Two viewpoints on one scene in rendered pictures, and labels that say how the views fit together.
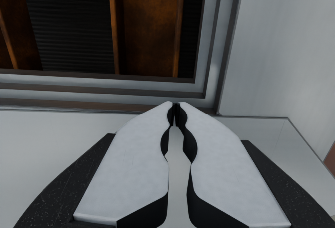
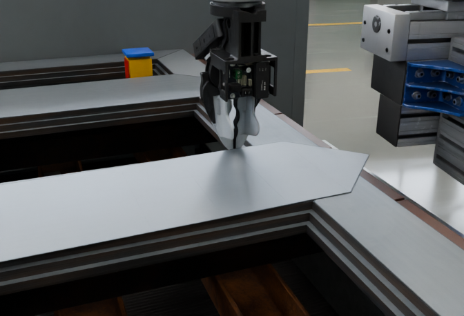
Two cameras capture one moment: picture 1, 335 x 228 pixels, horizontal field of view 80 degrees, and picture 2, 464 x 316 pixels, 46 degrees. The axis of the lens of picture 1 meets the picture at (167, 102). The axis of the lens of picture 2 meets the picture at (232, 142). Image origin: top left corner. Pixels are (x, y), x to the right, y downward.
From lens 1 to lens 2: 82 cm
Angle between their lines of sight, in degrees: 95
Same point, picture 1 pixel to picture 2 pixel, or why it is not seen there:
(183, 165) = (253, 159)
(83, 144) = (197, 163)
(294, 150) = (300, 146)
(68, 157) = (190, 168)
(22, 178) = (163, 181)
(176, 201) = (265, 172)
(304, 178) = (321, 152)
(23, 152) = (164, 171)
